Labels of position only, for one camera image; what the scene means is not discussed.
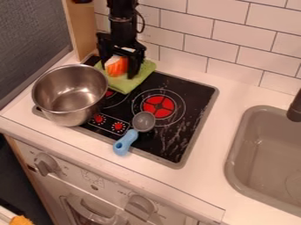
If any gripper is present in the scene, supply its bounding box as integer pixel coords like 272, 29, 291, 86
95, 32, 149, 81

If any orange toy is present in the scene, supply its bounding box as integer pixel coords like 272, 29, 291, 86
103, 54, 129, 78

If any silver pot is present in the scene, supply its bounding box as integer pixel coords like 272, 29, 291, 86
30, 63, 110, 127

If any green cloth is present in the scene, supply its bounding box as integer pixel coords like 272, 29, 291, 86
92, 57, 158, 95

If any toy stove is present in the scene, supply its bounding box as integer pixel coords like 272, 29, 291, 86
32, 54, 220, 171

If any toy sink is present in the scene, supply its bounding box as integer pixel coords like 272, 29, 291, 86
223, 105, 301, 218

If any tap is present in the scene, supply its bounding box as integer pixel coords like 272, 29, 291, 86
285, 88, 301, 123

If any blue handled grey spoon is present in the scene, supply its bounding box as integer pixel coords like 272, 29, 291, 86
111, 111, 157, 156

